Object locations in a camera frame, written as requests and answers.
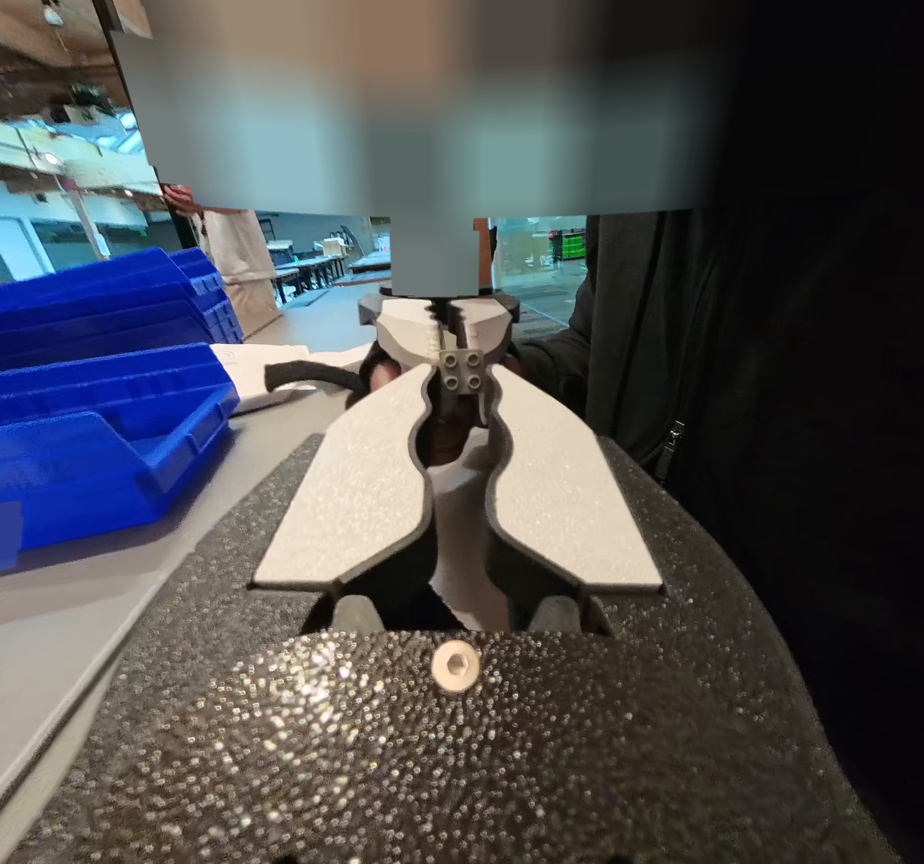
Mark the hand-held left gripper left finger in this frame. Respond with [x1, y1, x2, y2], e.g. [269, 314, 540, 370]
[251, 362, 437, 589]

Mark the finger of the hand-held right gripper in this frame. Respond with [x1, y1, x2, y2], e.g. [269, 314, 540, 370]
[451, 300, 515, 363]
[375, 300, 452, 368]

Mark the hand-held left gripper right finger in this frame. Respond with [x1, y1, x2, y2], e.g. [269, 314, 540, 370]
[485, 362, 665, 594]

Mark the small dark grey brick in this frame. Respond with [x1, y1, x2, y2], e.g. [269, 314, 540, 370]
[439, 348, 485, 394]

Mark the person's right hand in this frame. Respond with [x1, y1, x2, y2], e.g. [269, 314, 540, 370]
[361, 355, 481, 468]

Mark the person's dark jacket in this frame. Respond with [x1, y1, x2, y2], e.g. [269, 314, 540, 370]
[577, 211, 924, 864]

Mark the blue plastic bin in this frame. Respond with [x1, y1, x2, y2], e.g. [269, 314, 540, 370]
[0, 341, 241, 555]

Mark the stack of blue plastic bins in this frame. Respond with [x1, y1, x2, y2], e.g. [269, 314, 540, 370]
[0, 247, 245, 370]

